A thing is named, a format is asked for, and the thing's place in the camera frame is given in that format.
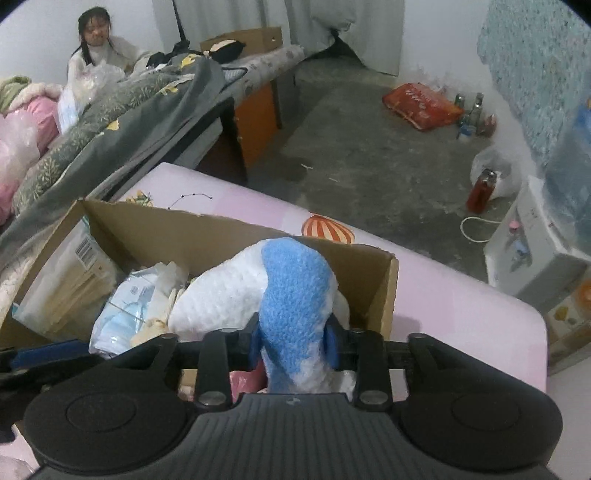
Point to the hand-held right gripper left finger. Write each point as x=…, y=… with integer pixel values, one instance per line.
x=255, y=344

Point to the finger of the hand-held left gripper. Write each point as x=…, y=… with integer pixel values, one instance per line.
x=46, y=353

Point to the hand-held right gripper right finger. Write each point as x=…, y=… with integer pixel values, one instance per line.
x=330, y=346

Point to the pink plastic bag roll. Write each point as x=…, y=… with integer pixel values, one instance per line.
x=249, y=381

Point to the blue and white fuzzy sock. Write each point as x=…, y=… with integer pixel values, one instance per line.
x=291, y=295

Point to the clear zip bag of sticks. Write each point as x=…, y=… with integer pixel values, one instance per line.
x=60, y=286

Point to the pack of blue face masks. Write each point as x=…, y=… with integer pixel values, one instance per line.
x=129, y=300

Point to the brown cardboard box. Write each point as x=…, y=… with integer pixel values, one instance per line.
x=194, y=235

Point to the red drink bottle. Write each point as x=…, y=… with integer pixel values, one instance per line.
x=480, y=191

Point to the pink quilt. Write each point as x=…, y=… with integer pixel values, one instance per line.
x=27, y=138

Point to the white water dispenser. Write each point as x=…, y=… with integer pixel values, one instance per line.
x=531, y=249

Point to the crumpled white floor bag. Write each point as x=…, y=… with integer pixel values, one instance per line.
x=505, y=175

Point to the grey floral blanket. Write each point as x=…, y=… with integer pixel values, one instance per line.
x=129, y=120

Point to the small white-capped jar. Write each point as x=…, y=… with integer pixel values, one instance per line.
x=466, y=132

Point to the red printed sack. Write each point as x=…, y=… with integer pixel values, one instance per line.
x=422, y=106

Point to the green plush blanket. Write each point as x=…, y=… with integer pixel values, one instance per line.
x=23, y=92

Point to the brown glass bottle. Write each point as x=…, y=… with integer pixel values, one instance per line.
x=489, y=123

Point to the small silver bottle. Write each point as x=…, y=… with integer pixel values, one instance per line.
x=459, y=102

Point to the white plastic bag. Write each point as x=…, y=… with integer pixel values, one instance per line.
x=94, y=81

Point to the black plush toy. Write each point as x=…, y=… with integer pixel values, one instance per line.
x=226, y=50

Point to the large blue water jug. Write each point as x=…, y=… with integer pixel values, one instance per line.
x=572, y=161

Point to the small cardboard box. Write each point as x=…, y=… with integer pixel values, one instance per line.
x=258, y=39

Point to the grey curtain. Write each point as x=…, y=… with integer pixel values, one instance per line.
x=351, y=27

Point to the teal floral hanging cloth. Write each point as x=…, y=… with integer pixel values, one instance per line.
x=531, y=69

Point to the bed with orange frame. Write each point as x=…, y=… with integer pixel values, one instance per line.
x=263, y=83

